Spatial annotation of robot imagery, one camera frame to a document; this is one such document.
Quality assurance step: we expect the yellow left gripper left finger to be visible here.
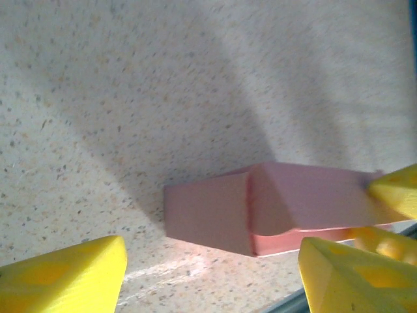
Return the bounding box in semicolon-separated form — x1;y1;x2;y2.
0;235;128;313

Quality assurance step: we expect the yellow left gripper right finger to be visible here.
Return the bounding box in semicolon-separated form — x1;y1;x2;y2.
298;236;417;313

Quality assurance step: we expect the aluminium frame cross rail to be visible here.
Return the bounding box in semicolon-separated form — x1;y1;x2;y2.
260;220;417;313

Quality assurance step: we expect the pink paper box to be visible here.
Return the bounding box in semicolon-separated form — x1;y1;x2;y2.
162;161;397;259

